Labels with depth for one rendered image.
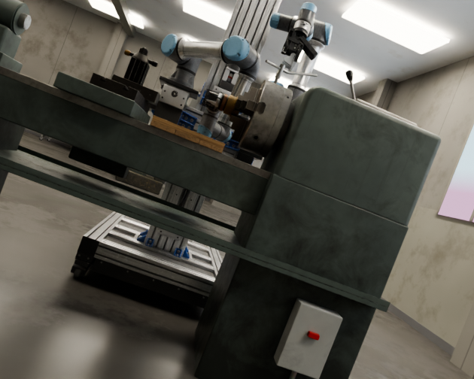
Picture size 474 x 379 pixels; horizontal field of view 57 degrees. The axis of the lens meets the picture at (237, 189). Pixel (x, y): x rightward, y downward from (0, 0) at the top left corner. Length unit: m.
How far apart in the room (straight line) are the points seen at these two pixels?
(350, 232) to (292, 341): 0.48
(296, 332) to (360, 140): 0.79
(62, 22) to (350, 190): 10.99
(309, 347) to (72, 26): 11.11
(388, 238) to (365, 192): 0.21
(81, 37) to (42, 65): 1.19
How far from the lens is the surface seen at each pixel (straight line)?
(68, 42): 12.16
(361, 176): 1.82
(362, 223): 1.84
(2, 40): 2.07
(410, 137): 1.90
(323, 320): 1.80
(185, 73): 2.53
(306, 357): 1.83
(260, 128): 1.80
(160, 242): 2.72
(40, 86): 1.88
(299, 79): 2.58
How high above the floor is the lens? 0.79
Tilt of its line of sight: 1 degrees down
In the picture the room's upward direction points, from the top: 21 degrees clockwise
